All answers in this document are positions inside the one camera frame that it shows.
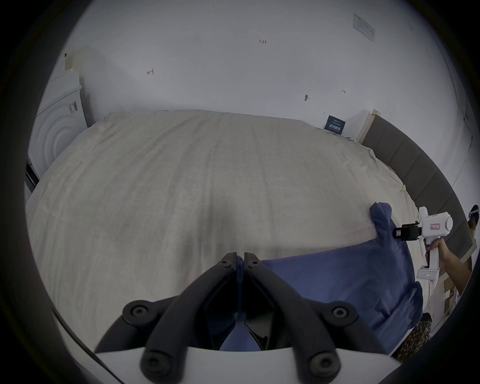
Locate grey padded headboard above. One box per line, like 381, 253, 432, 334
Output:
359, 113, 476, 263

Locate small blue card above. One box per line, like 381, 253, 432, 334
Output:
323, 115, 347, 133

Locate bed with beige sheet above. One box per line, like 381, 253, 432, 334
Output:
24, 109, 428, 362

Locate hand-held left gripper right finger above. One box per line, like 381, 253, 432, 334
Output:
244, 252, 388, 382

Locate white washing machine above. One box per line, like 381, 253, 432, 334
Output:
25, 69, 91, 194

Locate dark blue shirt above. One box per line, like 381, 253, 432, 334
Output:
204, 202, 425, 357

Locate cardboard carton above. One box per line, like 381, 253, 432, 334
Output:
442, 275, 467, 314

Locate person's right forearm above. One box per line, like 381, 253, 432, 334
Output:
439, 252, 472, 298

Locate person's right hand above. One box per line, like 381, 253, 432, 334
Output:
424, 237, 449, 264

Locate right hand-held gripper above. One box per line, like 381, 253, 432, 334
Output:
392, 206, 455, 281

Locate person's legs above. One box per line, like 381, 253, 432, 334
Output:
395, 314, 434, 364

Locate white paper notice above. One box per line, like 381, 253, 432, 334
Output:
352, 13, 376, 43

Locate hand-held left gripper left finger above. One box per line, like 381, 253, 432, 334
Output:
94, 252, 244, 384

